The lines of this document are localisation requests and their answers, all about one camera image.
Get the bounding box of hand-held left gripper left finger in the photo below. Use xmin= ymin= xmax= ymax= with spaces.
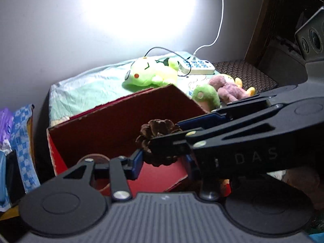
xmin=60 ymin=148 xmax=146 ymax=203

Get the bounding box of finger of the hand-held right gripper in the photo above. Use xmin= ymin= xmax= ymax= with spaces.
xmin=177 ymin=85 xmax=300 ymax=132
xmin=149 ymin=105 xmax=282 ymax=155

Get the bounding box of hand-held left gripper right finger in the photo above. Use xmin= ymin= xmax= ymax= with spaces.
xmin=184 ymin=154 xmax=221 ymax=201

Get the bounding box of brown pine cone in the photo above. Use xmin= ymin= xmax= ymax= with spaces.
xmin=136 ymin=119 xmax=183 ymax=167

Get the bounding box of red cardboard box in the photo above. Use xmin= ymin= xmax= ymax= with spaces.
xmin=46 ymin=84 xmax=210 ymax=198

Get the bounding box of small yellow red toy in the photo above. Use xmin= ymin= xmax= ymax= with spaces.
xmin=220 ymin=178 xmax=232 ymax=198

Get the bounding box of small green plush toy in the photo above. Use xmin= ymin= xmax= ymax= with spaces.
xmin=191 ymin=84 xmax=221 ymax=112

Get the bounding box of plush bear toy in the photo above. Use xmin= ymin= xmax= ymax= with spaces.
xmin=209 ymin=75 xmax=250 ymax=104

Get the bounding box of brown tape roll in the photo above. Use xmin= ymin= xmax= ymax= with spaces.
xmin=90 ymin=154 xmax=112 ymax=196

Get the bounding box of white power strip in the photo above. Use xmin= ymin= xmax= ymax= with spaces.
xmin=178 ymin=58 xmax=215 ymax=75

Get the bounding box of brown patterned cushion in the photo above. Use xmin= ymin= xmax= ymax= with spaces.
xmin=211 ymin=60 xmax=279 ymax=94

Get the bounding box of large green frog plush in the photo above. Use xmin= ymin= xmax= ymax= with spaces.
xmin=122 ymin=57 xmax=181 ymax=90

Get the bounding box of light green bed sheet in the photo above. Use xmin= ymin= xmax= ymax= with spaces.
xmin=49 ymin=51 xmax=203 ymax=127

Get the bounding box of blue checkered cloth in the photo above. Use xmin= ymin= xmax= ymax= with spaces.
xmin=11 ymin=104 xmax=41 ymax=194

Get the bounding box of dark wooden cabinet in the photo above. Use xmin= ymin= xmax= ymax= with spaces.
xmin=244 ymin=0 xmax=324 ymax=67

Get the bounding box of purple plastic bag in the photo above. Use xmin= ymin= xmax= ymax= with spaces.
xmin=0 ymin=108 xmax=14 ymax=155

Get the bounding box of thin black cable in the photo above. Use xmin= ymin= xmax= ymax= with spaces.
xmin=130 ymin=46 xmax=190 ymax=78

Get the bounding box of white power cable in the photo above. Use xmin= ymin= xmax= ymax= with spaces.
xmin=192 ymin=0 xmax=226 ymax=61

